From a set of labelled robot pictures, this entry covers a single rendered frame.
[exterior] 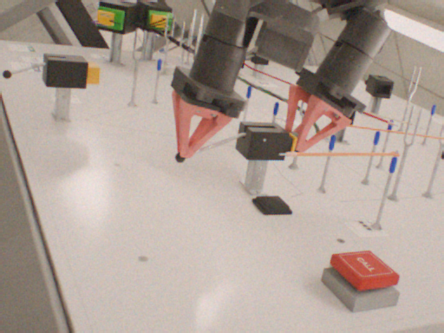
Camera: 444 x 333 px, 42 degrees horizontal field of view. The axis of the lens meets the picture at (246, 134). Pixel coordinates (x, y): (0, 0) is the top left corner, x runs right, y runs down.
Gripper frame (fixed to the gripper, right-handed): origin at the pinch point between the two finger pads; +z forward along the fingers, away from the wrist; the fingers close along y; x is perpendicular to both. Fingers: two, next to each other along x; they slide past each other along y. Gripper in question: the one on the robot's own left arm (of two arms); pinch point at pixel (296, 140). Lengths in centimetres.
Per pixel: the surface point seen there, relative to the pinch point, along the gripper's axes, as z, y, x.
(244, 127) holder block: 1.8, 0.5, 7.8
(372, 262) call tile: 4.6, -25.0, 2.2
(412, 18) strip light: -96, 271, -227
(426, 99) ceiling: -59, 290, -302
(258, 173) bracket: 6.3, -1.1, 3.0
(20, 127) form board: 20.7, 22.5, 27.5
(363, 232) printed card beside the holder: 4.6, -13.6, -6.6
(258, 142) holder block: 2.4, -2.1, 6.4
